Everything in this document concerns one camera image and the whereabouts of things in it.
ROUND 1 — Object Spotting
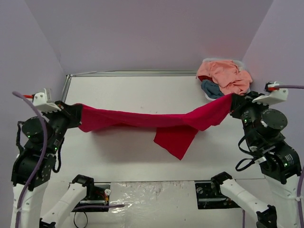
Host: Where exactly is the crimson red t shirt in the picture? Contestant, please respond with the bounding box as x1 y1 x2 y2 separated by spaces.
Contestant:
79 94 232 160

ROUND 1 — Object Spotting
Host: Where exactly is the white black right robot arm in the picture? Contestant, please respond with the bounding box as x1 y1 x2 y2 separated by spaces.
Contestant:
210 92 304 228

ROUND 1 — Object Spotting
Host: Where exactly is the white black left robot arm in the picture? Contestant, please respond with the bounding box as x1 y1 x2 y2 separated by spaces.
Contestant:
11 101 96 228

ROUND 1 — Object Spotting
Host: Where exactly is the teal blue t shirt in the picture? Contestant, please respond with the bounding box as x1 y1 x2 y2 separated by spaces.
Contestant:
201 80 224 99

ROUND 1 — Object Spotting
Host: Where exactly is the salmon pink t shirt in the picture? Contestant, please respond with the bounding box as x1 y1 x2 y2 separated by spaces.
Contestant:
196 60 253 95

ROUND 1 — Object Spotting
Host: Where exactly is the white plastic laundry basket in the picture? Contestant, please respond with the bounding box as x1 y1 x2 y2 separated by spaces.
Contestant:
200 58 246 101

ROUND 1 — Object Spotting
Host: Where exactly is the dark red t shirt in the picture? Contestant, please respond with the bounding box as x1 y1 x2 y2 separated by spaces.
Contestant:
197 76 213 82

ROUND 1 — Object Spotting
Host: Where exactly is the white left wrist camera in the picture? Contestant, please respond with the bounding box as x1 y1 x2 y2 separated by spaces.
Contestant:
24 88 61 113

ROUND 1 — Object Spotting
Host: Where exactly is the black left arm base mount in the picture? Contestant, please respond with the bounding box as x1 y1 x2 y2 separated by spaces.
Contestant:
72 182 111 212

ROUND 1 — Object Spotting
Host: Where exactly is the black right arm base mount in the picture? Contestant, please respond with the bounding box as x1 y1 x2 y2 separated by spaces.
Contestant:
195 180 240 209

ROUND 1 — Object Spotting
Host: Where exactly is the black cable loop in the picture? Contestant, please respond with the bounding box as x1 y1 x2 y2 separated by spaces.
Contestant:
73 211 87 228

